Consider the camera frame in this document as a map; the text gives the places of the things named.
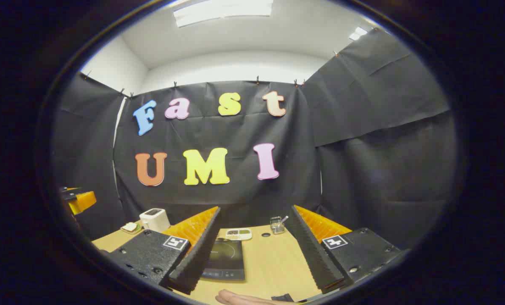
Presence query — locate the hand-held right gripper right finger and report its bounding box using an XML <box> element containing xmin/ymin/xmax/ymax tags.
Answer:
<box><xmin>284</xmin><ymin>205</ymin><xmax>402</xmax><ymax>295</ymax></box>

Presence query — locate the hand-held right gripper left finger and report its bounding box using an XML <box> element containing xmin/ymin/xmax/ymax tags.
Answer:
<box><xmin>108</xmin><ymin>206</ymin><xmax>222</xmax><ymax>295</ymax></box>

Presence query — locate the black induction cooktop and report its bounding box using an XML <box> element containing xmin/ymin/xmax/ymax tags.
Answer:
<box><xmin>202</xmin><ymin>238</ymin><xmax>245</xmax><ymax>281</ymax></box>

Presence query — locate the white seasoning tray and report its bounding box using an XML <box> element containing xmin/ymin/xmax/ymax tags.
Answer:
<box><xmin>226</xmin><ymin>229</ymin><xmax>253</xmax><ymax>241</ymax></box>

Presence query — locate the white toaster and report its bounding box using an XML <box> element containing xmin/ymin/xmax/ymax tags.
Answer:
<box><xmin>139</xmin><ymin>208</ymin><xmax>171</xmax><ymax>233</ymax></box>

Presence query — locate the black backdrop cloth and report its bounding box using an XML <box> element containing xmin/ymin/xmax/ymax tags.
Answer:
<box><xmin>51</xmin><ymin>28</ymin><xmax>458</xmax><ymax>250</ymax></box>

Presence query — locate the large ceiling light panel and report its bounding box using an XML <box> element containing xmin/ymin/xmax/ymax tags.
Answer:
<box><xmin>173</xmin><ymin>0</ymin><xmax>274</xmax><ymax>28</ymax></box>

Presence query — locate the metal wire basket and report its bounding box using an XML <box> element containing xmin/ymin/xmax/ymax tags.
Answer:
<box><xmin>270</xmin><ymin>215</ymin><xmax>289</xmax><ymax>235</ymax></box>

